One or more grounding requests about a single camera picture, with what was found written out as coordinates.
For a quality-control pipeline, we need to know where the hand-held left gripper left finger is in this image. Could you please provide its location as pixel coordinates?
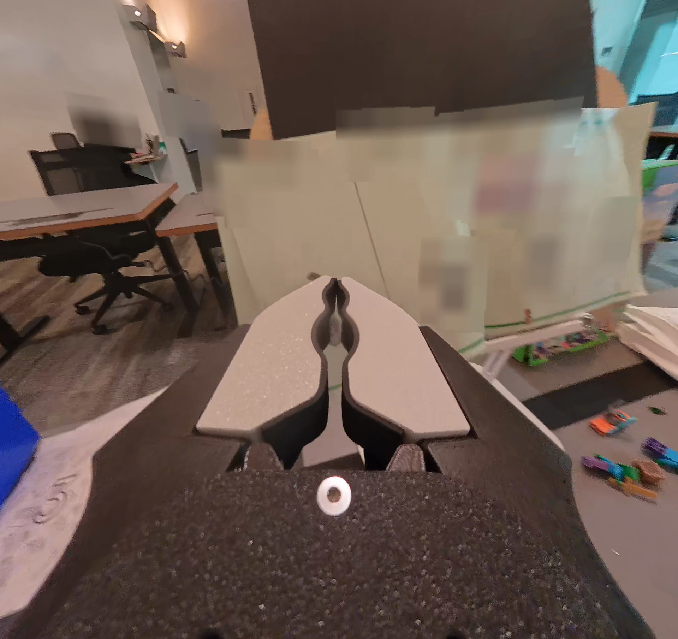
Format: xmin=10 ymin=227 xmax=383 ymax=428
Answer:
xmin=195 ymin=276 xmax=338 ymax=439

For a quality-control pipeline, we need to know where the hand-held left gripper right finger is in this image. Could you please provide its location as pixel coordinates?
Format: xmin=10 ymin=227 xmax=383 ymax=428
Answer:
xmin=340 ymin=276 xmax=472 ymax=442

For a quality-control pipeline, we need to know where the instruction booklet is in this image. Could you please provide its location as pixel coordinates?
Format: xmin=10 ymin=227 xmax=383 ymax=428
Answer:
xmin=214 ymin=103 xmax=659 ymax=355

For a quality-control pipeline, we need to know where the grey desk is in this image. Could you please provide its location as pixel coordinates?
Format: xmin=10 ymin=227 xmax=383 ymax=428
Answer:
xmin=461 ymin=286 xmax=678 ymax=629

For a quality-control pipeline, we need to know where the orange blue toy figure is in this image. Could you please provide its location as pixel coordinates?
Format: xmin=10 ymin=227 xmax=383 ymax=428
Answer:
xmin=589 ymin=410 xmax=637 ymax=437

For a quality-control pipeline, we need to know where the purple blue green toy figure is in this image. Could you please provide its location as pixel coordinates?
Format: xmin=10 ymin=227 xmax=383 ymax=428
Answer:
xmin=581 ymin=454 xmax=643 ymax=485

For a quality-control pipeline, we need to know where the white crumpled paper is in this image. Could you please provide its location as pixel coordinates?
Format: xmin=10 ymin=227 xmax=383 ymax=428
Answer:
xmin=616 ymin=304 xmax=678 ymax=381
xmin=0 ymin=385 xmax=171 ymax=620

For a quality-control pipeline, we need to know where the long wooden table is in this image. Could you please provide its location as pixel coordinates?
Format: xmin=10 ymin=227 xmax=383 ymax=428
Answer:
xmin=0 ymin=182 xmax=236 ymax=364

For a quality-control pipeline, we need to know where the tan toy sword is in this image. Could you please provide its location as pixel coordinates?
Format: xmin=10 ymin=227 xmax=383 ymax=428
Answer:
xmin=609 ymin=481 xmax=659 ymax=503

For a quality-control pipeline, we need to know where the blue plastic storage bin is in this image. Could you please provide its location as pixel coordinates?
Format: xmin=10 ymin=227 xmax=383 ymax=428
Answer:
xmin=0 ymin=387 xmax=41 ymax=507

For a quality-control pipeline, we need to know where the brown toy block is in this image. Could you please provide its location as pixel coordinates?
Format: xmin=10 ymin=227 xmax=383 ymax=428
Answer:
xmin=633 ymin=459 xmax=666 ymax=490

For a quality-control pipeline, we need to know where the purple headed blue toy figure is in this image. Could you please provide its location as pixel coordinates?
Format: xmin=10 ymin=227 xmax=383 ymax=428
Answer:
xmin=641 ymin=437 xmax=678 ymax=474

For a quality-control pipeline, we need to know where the black mesh office chair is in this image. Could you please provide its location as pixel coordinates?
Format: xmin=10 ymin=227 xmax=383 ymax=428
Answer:
xmin=29 ymin=133 xmax=88 ymax=197

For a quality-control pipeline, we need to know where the green toy set box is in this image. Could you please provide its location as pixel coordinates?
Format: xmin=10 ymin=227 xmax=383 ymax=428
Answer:
xmin=510 ymin=159 xmax=678 ymax=368

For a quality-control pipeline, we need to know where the black flat panel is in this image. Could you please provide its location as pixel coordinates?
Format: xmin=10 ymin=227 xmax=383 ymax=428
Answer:
xmin=243 ymin=0 xmax=599 ymax=140

